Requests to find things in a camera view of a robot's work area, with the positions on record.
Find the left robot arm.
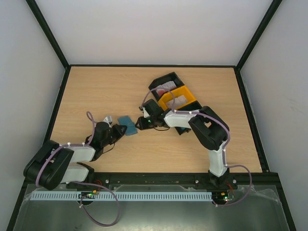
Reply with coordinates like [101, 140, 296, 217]
[23, 122, 127, 190]

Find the black bin with teal cards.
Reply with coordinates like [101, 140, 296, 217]
[174, 101, 207, 136]

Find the teal card holder wallet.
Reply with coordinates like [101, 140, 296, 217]
[118, 115, 138, 136]

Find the yellow plastic bin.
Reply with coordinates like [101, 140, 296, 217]
[158, 86, 196, 110]

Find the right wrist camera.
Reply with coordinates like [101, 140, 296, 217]
[142, 107, 150, 118]

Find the white pink card stack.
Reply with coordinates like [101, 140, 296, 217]
[166, 95, 188, 109]

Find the white slotted cable duct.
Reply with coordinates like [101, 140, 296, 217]
[29, 191, 213, 202]

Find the black enclosure frame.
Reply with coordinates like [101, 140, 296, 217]
[4, 0, 296, 231]

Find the red white card stack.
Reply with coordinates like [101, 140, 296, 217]
[156, 81, 177, 96]

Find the black bin with red cards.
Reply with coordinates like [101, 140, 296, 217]
[148, 72, 184, 101]

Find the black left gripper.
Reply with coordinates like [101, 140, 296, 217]
[102, 124, 127, 147]

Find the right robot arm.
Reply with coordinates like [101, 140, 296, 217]
[135, 99, 230, 189]

